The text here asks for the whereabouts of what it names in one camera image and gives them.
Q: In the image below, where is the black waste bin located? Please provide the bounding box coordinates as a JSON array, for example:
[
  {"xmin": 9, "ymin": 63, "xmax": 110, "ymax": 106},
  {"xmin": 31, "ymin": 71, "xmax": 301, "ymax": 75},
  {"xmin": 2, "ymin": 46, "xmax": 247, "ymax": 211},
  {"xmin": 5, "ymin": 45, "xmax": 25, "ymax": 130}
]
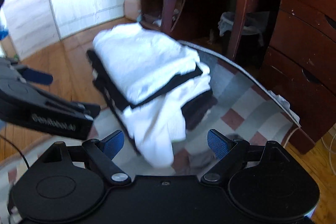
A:
[{"xmin": 218, "ymin": 11, "xmax": 269, "ymax": 61}]

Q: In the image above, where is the stack of folded clothes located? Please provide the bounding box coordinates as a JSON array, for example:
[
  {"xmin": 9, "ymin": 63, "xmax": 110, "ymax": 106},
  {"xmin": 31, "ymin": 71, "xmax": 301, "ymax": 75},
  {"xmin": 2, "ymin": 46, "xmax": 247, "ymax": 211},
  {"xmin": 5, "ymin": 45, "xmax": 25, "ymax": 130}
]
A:
[{"xmin": 93, "ymin": 23, "xmax": 211, "ymax": 168}]

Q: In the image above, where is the pink box on floor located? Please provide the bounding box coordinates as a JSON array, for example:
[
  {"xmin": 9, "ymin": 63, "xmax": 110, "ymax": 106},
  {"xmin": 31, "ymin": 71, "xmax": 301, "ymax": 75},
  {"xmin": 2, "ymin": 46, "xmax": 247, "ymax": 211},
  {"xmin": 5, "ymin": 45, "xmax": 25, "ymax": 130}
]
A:
[{"xmin": 123, "ymin": 0, "xmax": 141, "ymax": 22}]

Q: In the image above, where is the dark wooden dresser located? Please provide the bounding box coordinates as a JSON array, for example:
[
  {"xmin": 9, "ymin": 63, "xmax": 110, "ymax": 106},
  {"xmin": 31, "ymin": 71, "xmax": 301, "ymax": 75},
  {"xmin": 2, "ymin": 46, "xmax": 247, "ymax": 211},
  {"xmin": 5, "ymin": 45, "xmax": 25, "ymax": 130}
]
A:
[{"xmin": 260, "ymin": 0, "xmax": 335, "ymax": 154}]

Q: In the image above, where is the black cable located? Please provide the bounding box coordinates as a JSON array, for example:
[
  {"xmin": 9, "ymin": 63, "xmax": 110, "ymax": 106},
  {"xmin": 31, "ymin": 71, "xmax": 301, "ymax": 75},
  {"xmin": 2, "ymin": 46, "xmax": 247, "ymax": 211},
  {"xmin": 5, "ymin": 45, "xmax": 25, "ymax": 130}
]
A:
[{"xmin": 0, "ymin": 134, "xmax": 31, "ymax": 169}]

